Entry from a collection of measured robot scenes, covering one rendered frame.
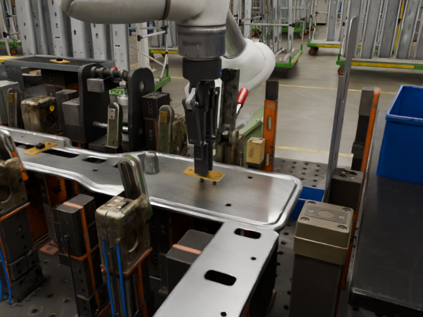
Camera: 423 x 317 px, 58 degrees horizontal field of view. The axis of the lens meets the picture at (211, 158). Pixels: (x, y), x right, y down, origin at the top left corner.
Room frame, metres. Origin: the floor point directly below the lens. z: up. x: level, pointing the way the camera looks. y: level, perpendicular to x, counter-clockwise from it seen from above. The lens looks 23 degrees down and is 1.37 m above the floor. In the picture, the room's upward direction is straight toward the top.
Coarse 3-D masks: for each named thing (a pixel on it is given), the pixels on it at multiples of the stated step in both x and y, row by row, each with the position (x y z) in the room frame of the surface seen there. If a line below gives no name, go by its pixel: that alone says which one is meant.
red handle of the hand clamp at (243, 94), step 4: (244, 88) 0.97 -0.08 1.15; (240, 92) 0.96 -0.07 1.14; (244, 92) 0.96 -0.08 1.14; (248, 92) 0.97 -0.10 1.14; (240, 96) 0.95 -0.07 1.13; (244, 96) 0.95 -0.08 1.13; (240, 100) 0.94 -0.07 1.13; (244, 100) 0.94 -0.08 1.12; (240, 104) 0.93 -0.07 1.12; (240, 108) 0.93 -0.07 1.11; (236, 116) 0.90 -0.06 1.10; (228, 128) 0.87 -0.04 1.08; (224, 132) 0.86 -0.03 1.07; (228, 132) 0.86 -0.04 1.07; (224, 136) 0.86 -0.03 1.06; (228, 136) 0.86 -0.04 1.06
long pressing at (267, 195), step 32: (0, 128) 1.09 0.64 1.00; (32, 160) 0.85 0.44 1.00; (64, 160) 0.85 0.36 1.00; (160, 160) 0.85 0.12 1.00; (192, 160) 0.84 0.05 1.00; (96, 192) 0.70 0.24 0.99; (160, 192) 0.68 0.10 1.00; (192, 192) 0.68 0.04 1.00; (224, 192) 0.68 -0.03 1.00; (256, 192) 0.68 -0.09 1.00; (288, 192) 0.68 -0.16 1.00; (256, 224) 0.57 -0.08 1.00
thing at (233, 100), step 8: (224, 72) 0.85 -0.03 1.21; (232, 72) 0.88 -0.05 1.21; (224, 80) 0.85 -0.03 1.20; (232, 80) 0.88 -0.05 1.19; (224, 88) 0.87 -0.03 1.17; (232, 88) 0.86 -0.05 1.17; (224, 96) 0.87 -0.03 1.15; (232, 96) 0.86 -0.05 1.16; (224, 104) 0.88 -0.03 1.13; (232, 104) 0.86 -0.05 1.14; (224, 112) 0.87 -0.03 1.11; (232, 112) 0.85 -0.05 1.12; (224, 120) 0.87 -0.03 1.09; (232, 120) 0.85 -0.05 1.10; (224, 128) 0.88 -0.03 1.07; (232, 128) 0.85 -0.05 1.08
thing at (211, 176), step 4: (188, 168) 0.76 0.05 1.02; (192, 168) 0.76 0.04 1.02; (184, 172) 0.73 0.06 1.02; (188, 172) 0.73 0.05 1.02; (192, 172) 0.73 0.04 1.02; (208, 172) 0.74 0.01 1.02; (212, 172) 0.74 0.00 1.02; (216, 172) 0.74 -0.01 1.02; (220, 172) 0.74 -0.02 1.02; (196, 176) 0.72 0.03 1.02; (200, 176) 0.72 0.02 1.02; (204, 176) 0.72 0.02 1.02; (208, 176) 0.72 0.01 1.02; (212, 176) 0.72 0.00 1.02; (220, 176) 0.72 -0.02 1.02; (212, 180) 0.70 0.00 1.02; (216, 180) 0.70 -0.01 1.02
